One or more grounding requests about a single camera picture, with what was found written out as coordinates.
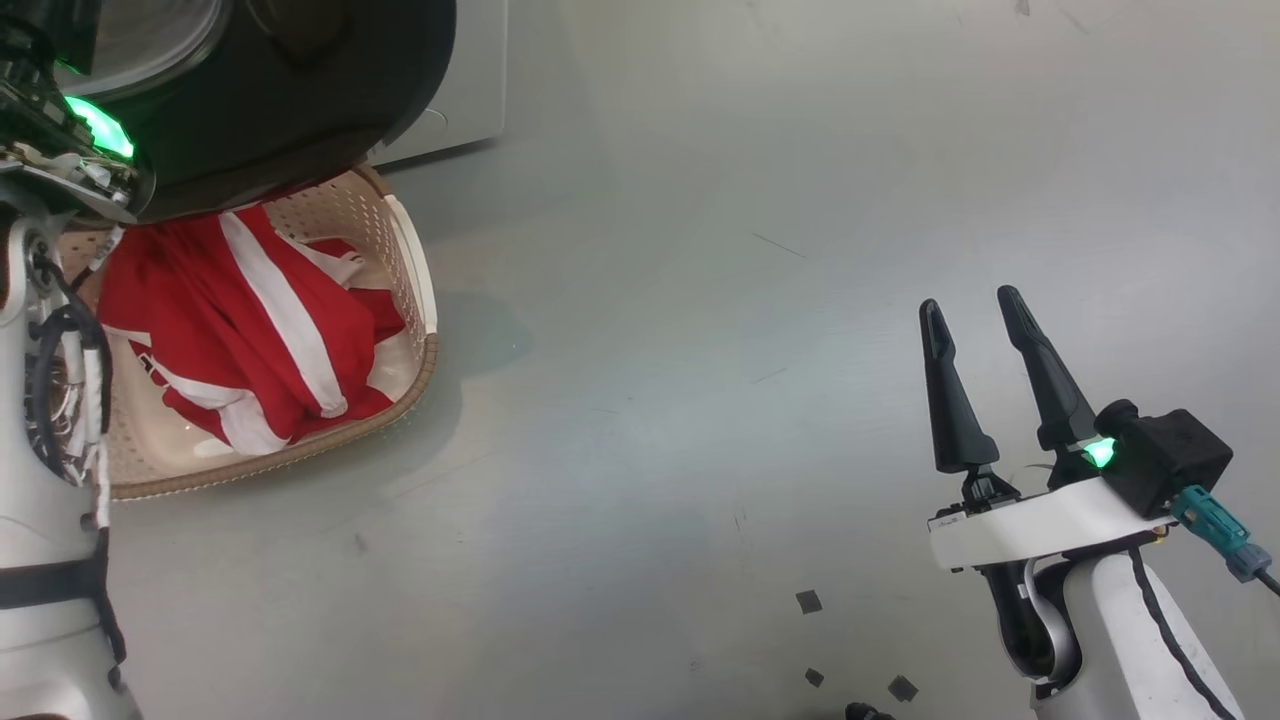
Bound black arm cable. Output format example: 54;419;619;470
24;258;117;483
1127;547;1243;720

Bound black round glass washer door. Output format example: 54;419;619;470
55;0;458;224

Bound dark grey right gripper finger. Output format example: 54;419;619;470
918;298;1001;476
997;285;1101;452

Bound cream perforated laundry basket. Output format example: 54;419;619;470
55;165;441;501

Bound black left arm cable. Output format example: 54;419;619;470
24;258;117;483

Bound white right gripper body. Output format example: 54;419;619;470
928;437;1177;573

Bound white front-load washing machine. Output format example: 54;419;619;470
365;0;509;169

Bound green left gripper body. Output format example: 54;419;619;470
0;62;157;224

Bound teal right cable connector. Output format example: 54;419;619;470
1170;485;1274;584

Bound red and white garment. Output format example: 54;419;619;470
98;203;408;457

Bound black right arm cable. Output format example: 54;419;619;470
1127;547;1243;720

